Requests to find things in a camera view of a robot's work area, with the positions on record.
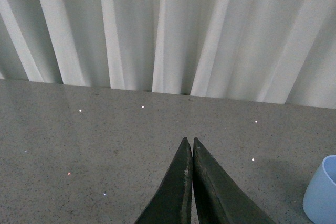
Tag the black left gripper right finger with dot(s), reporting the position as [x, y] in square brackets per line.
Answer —
[218, 198]

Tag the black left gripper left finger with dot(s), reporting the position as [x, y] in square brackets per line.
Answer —
[172, 201]

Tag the blue plastic cup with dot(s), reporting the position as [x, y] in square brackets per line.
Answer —
[319, 199]

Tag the white curtain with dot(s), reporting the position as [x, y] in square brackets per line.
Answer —
[278, 51]

